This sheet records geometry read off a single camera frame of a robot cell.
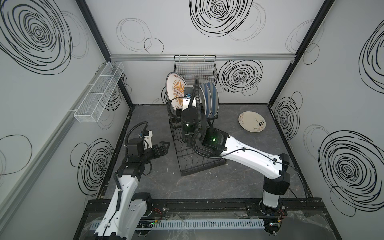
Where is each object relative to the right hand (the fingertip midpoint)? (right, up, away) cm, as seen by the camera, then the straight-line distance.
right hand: (188, 95), depth 59 cm
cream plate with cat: (+45, -12, +50) cm, 68 cm away
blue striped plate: (+10, +2, +20) cm, 22 cm away
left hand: (-14, -24, +19) cm, 33 cm away
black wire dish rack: (-1, -35, +31) cm, 47 cm away
